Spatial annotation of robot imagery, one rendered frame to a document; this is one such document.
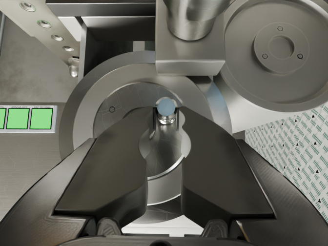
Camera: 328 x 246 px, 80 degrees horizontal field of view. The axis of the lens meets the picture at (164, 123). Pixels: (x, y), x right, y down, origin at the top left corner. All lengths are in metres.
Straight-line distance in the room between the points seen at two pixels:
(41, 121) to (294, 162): 0.54
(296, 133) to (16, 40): 2.32
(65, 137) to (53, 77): 1.87
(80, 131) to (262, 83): 0.16
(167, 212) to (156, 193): 0.02
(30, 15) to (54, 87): 1.57
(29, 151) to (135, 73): 0.47
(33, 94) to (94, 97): 1.92
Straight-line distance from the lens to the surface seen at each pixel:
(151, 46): 0.57
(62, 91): 1.97
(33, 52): 2.24
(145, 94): 0.15
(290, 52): 0.22
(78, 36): 0.24
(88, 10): 0.20
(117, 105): 0.15
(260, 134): 0.37
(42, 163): 0.58
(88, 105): 0.17
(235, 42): 0.20
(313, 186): 0.27
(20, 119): 0.62
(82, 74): 0.20
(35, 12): 0.45
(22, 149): 0.61
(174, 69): 0.16
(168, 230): 0.53
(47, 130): 0.57
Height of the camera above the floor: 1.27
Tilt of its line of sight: 9 degrees down
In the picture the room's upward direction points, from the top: 180 degrees counter-clockwise
